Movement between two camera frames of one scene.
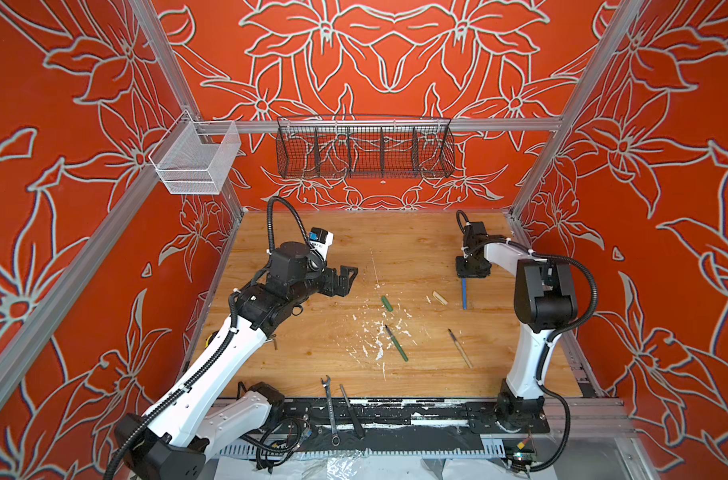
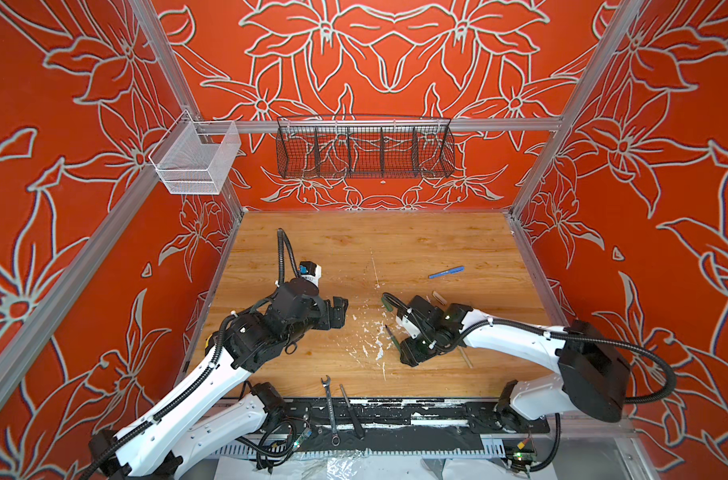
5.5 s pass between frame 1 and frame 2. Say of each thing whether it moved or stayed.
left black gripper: moved
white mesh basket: stayed
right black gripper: moved
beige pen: stayed
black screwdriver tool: stayed
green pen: stayed
